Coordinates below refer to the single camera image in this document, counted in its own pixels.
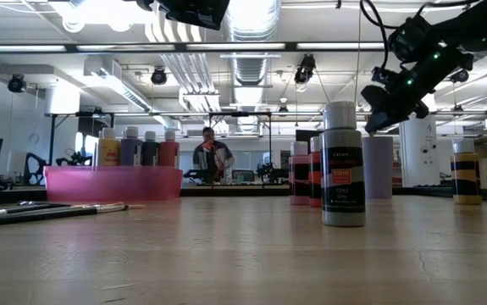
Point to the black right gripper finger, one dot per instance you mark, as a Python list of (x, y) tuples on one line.
[(378, 96), (380, 120)]

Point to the lavender plastic cup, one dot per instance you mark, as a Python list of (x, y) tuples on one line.
[(377, 167)]

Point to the small grey paint bottle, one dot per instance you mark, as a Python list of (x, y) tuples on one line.
[(343, 169)]

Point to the large red paint bottle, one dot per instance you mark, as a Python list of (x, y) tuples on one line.
[(169, 150)]

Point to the large black paint bottle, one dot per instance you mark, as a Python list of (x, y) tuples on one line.
[(150, 151)]

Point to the large purple paint bottle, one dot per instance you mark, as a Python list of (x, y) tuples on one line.
[(131, 151)]

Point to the large yellow paint bottle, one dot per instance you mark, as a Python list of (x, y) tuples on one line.
[(109, 152)]

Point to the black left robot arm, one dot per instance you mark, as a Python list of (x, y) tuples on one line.
[(143, 4)]

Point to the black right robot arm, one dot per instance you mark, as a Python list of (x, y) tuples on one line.
[(480, 21)]

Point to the small red paint bottle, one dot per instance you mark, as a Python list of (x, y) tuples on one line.
[(315, 178)]

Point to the small pink paint bottle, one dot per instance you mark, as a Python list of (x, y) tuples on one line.
[(299, 173)]

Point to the small yellow paint bottle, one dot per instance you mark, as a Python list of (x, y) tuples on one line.
[(465, 173)]

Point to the black ceiling spotlight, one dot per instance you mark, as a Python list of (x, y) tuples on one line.
[(158, 76), (304, 68), (459, 76), (16, 83)]

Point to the black background screen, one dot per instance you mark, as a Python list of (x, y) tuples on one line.
[(304, 134)]

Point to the black overhead light bar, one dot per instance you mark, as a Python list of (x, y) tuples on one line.
[(290, 45)]

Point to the person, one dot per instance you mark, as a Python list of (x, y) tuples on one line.
[(212, 159)]

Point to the background robot with red lamp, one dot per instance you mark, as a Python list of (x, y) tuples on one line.
[(190, 173)]

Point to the pink plastic bin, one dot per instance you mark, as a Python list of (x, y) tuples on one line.
[(112, 184)]

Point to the white lamp shade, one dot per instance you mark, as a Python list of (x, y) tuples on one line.
[(16, 162)]

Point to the silver ceiling duct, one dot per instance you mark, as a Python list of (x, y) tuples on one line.
[(251, 68)]

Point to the black metal frame station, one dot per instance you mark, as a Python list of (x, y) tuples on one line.
[(239, 114)]

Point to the black aluminium table frame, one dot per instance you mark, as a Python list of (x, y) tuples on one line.
[(234, 191)]

